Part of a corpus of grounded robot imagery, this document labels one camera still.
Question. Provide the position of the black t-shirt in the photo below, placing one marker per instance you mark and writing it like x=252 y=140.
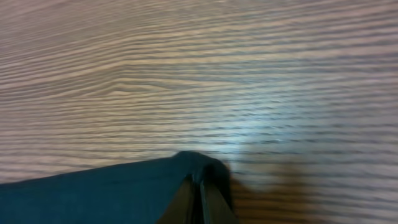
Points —
x=137 y=192

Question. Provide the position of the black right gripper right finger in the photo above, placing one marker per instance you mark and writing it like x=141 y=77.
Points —
x=214 y=206

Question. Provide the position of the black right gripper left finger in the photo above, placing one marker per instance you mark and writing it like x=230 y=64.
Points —
x=180 y=209

